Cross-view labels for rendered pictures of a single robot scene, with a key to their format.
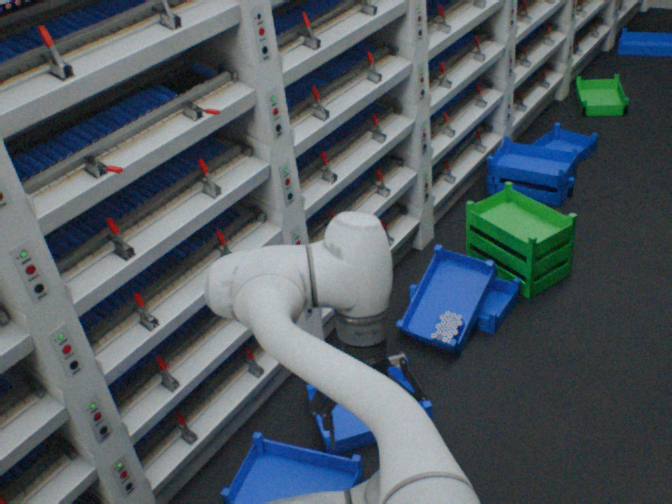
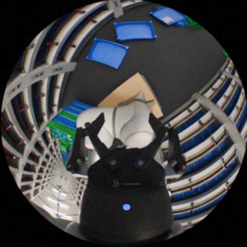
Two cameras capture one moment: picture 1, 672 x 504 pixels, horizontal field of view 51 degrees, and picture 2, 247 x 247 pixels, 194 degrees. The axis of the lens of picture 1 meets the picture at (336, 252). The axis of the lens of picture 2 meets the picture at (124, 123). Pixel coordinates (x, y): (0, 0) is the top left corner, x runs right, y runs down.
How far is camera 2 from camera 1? 1.26 m
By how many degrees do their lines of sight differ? 94
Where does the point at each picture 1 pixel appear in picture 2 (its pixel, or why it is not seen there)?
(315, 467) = (114, 45)
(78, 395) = (27, 82)
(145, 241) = not seen: outside the picture
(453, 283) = (171, 12)
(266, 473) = (100, 47)
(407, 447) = not seen: hidden behind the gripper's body
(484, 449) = (166, 53)
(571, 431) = (187, 60)
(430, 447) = not seen: hidden behind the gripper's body
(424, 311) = (159, 13)
